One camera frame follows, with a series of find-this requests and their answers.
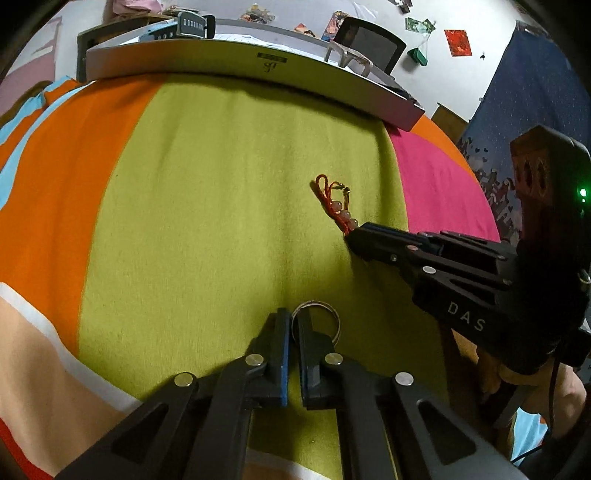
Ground red paper on wall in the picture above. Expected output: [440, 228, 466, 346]
[444, 30, 472, 57]

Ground wooden desk with shelves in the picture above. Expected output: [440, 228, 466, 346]
[76, 13, 172, 82]

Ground person's right hand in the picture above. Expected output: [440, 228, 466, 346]
[477, 347, 587, 439]

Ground multicolour striped bed blanket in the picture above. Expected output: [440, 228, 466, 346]
[1, 75, 499, 479]

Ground dark blue patterned fabric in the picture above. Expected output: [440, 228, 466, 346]
[458, 22, 590, 245]

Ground grey cardboard box lid tray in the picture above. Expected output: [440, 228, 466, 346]
[86, 20, 425, 131]

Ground silver bangle rings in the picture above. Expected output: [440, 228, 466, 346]
[290, 299, 342, 345]

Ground brown cardboard box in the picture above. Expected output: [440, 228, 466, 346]
[431, 103, 469, 143]

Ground red string bead bracelet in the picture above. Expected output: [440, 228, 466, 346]
[310, 173, 361, 237]

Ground cartoon family poster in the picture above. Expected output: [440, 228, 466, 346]
[239, 4, 276, 25]

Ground green pouch on wall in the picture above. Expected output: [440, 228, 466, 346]
[408, 48, 428, 66]

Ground black mesh office chair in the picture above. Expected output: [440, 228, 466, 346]
[334, 17, 407, 74]

